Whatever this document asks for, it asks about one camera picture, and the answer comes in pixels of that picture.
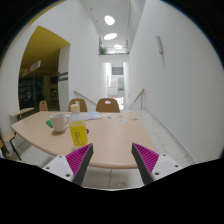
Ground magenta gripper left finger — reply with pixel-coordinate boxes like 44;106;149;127
44;144;93;186

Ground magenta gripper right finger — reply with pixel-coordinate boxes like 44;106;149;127
132;143;182;185

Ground yellow drink plastic bottle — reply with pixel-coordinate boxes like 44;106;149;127
69;104;88;149

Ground white ceramic mug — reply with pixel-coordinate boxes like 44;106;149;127
50;113;68;133

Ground green object behind mug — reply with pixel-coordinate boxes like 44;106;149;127
46;120;53;128

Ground colourful paper on table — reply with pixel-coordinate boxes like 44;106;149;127
85;112;102;121

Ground small cards on table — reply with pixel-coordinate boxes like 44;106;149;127
107;115;138;123

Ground wooden chair right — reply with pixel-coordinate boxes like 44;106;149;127
96;98;120;113

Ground wooden chair far left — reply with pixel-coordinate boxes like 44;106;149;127
39;100;48;111

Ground wooden chair at edge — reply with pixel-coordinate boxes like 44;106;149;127
0;129;21;160

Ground right stair handrail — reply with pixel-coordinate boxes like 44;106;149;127
128;89;145;109

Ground stair handrail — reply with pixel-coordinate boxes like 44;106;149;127
74;90;97;105
128;89;145;109

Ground left stair handrail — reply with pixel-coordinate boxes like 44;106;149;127
74;90;97;105

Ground small side table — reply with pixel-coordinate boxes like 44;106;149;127
9;107;34;121

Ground red white hanging sign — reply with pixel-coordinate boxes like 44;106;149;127
21;60;41;77

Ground balcony plant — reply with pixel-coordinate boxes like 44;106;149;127
99;46;108;55

